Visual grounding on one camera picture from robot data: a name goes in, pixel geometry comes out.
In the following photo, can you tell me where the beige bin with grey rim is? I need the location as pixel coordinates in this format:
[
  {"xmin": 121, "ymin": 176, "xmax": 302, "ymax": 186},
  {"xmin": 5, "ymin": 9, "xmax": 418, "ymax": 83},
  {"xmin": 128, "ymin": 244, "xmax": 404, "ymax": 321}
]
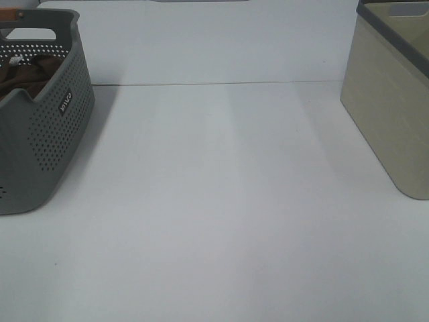
[{"xmin": 341, "ymin": 1, "xmax": 428, "ymax": 200}]

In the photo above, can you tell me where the wooden basket handle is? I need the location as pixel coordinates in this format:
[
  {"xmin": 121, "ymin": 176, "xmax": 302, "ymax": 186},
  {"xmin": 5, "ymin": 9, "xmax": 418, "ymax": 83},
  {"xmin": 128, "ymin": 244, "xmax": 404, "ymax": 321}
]
[{"xmin": 0, "ymin": 7, "xmax": 23, "ymax": 28}]

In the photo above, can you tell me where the grey perforated laundry basket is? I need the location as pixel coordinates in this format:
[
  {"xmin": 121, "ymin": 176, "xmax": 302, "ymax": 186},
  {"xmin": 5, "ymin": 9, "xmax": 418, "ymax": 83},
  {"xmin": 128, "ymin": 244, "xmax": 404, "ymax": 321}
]
[{"xmin": 1, "ymin": 9, "xmax": 95, "ymax": 215}]

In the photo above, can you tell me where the brown towel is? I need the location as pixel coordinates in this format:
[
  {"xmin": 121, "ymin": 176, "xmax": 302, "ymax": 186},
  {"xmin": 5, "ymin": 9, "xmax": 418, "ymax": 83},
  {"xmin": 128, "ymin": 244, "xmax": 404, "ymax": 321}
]
[{"xmin": 1, "ymin": 54, "xmax": 64, "ymax": 100}]

